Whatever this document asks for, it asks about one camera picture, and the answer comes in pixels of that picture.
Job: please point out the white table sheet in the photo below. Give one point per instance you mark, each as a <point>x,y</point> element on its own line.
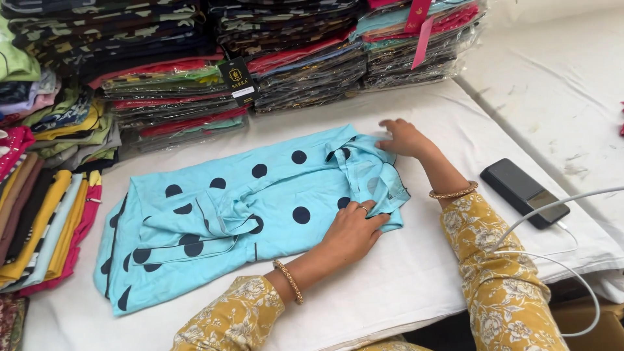
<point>390,292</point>

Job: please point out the yellow floral kurta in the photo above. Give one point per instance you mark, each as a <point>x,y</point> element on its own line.
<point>497,273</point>

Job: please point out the brown cardboard box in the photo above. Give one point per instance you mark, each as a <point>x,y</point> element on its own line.
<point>594,324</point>

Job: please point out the pink hang tag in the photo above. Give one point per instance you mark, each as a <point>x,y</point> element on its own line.
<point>421,41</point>

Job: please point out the light blue polka dot garment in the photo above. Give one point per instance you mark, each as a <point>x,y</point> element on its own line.
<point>229,209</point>

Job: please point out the black smartphone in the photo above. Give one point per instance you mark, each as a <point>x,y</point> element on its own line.
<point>521,191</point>

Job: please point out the person's right hand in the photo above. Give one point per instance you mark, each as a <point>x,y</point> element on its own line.
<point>407,140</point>

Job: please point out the stack of plastic-wrapped garments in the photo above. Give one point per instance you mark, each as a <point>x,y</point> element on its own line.
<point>302,63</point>
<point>175,105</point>
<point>419,48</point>

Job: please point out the person's left fingers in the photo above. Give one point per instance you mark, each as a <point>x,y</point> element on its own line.
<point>365,207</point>

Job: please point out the person's left hand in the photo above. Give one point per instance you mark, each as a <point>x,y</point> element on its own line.
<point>348,236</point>

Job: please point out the black hang tag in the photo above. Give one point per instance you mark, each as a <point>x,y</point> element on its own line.
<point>238,80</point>

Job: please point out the gold bangle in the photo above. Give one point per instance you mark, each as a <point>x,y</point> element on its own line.
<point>456,192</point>
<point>288,280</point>

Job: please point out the stack of dark printed garments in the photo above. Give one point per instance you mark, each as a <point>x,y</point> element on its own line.
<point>107,34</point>

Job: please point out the dark red patterned cloth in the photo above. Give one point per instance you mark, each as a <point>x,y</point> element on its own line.
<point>10,321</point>

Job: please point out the heap of colourful folded clothes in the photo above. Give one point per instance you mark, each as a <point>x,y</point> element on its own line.
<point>44,195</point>

